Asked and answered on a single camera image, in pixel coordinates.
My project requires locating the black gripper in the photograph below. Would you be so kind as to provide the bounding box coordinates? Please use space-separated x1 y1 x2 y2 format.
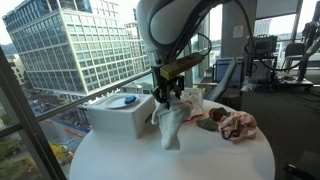
151 65 186 108

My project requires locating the white towel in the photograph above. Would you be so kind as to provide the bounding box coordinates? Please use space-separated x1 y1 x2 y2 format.
151 96 193 151

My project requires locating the pink white crumpled cloth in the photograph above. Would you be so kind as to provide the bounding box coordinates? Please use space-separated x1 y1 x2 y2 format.
179 87 205 123

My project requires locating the blue oval object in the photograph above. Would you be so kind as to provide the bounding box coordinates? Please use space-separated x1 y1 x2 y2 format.
123 95 138 105

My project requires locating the grey green cloth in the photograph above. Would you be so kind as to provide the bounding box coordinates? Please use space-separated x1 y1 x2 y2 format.
195 107 231 132

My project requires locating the white plate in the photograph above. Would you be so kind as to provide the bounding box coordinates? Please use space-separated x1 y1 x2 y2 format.
104 94 140 110

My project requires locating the white rectangular box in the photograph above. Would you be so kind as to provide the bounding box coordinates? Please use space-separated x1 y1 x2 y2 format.
85 93 157 139

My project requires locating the metal window railing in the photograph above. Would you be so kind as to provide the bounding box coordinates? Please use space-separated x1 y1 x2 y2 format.
0 68 154 138

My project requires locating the black equipment cart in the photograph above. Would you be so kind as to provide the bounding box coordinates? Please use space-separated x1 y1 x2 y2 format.
246 34 279 91

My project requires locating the black office chair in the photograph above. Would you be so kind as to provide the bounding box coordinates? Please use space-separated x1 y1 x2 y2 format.
281 42 306 73

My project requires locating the black tripod stand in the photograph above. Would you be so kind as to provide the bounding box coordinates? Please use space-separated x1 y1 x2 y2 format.
298 19 320 83

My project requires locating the olive wrist camera box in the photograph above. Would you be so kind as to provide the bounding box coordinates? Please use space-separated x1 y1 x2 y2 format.
159 52 205 81

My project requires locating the black strap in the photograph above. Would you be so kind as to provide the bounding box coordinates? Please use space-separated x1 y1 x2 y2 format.
221 128 239 141

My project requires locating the black cable bundle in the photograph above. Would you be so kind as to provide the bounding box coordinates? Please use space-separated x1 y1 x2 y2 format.
166 0 303 73

